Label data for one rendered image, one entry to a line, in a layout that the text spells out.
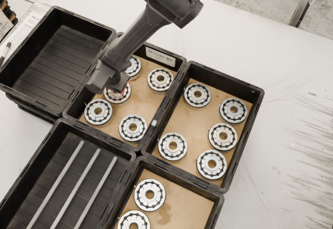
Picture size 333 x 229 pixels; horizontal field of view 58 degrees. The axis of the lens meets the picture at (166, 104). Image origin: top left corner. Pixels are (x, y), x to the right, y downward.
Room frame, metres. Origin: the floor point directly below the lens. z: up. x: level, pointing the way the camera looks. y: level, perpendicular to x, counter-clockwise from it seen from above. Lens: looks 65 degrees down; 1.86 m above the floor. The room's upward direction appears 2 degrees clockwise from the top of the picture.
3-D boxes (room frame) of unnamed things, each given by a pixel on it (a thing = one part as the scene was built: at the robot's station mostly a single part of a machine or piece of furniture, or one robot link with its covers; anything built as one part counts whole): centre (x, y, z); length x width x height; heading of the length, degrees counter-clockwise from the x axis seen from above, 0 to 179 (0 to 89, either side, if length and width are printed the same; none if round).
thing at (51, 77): (0.62, 0.41, 0.87); 0.40 x 0.30 x 0.11; 156
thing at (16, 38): (0.84, 0.65, 0.70); 0.33 x 0.23 x 0.01; 158
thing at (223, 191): (0.38, -0.13, 0.92); 0.40 x 0.30 x 0.02; 156
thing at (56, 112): (0.62, 0.41, 0.92); 0.40 x 0.30 x 0.02; 156
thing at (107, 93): (0.51, 0.19, 0.86); 0.10 x 0.10 x 0.01
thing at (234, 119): (0.45, -0.25, 0.86); 0.10 x 0.10 x 0.01
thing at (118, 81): (0.51, 0.19, 0.98); 0.10 x 0.07 x 0.07; 66
